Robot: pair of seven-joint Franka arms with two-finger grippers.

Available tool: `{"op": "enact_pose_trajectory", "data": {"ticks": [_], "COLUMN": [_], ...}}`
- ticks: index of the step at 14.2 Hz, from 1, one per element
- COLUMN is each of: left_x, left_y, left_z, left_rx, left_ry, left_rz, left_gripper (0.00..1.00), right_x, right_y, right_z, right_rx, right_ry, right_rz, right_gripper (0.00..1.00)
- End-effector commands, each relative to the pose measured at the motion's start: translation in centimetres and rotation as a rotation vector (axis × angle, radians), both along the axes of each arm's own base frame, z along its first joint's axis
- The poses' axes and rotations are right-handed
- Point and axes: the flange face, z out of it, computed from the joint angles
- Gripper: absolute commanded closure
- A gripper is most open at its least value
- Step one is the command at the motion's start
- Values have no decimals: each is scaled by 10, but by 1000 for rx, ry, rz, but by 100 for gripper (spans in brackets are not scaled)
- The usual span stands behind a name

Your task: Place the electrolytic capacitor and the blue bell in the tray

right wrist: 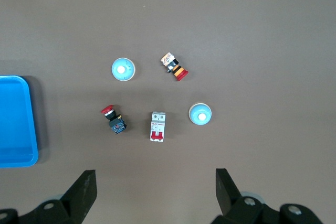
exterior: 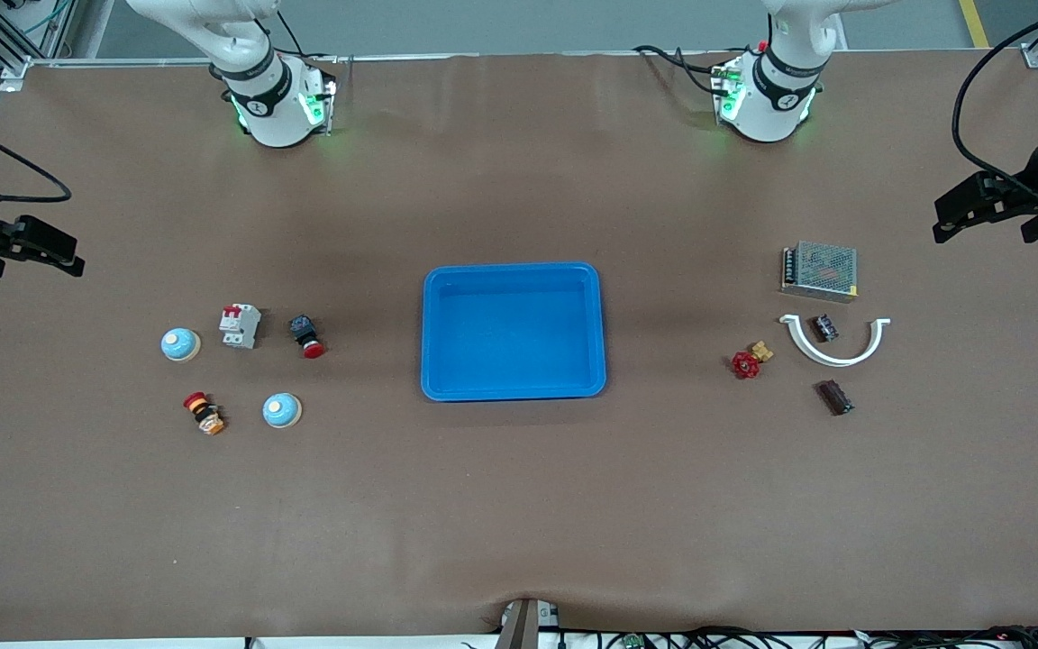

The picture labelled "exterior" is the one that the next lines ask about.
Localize blue call bell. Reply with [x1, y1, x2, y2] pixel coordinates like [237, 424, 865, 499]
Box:
[159, 325, 203, 363]
[261, 392, 304, 430]

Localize large black electrolytic capacitor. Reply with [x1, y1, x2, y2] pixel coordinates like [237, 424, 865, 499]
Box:
[814, 379, 855, 417]

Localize blue plastic tray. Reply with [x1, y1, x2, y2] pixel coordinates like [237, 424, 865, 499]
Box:
[421, 261, 608, 403]

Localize metal mesh power supply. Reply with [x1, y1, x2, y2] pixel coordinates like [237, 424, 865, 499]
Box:
[780, 239, 860, 304]

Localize white curved plastic clamp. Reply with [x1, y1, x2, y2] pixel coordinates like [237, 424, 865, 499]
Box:
[778, 313, 892, 369]

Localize white circuit breaker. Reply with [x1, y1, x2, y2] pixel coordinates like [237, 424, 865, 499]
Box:
[218, 303, 263, 351]

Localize red yellow emergency stop button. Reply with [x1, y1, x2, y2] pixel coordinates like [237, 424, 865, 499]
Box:
[182, 390, 227, 437]

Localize black red mushroom push button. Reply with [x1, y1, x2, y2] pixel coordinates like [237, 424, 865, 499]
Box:
[288, 314, 326, 360]

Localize brown table mat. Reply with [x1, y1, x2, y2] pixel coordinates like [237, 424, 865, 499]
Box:
[0, 50, 1038, 643]

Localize red handle brass valve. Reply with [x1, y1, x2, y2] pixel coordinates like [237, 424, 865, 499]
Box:
[731, 340, 775, 380]

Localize black left arm base cables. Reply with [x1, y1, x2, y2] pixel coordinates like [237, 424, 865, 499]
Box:
[634, 43, 736, 96]

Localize metal table clamp bracket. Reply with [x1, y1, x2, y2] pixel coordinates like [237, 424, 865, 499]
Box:
[494, 597, 563, 649]

